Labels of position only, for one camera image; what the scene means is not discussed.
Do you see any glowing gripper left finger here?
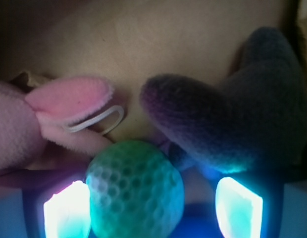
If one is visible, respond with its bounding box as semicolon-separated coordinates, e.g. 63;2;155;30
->
0;171;91;238

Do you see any green dimpled foam ball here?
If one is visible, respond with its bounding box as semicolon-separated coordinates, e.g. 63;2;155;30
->
86;140;185;238

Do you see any brown paper lined box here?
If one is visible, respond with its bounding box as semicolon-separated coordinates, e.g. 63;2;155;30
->
0;0;307;141

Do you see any blue plastic toy bottle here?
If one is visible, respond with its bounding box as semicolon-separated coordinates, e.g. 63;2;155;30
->
169;203;223;238

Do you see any pink plush bunny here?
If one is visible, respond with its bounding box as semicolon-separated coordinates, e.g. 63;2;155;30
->
0;76;124;171

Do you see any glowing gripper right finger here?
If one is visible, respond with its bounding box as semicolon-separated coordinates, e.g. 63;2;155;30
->
215;172;307;238

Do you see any grey plush bunny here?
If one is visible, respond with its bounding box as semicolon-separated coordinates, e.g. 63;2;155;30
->
140;27;307;174

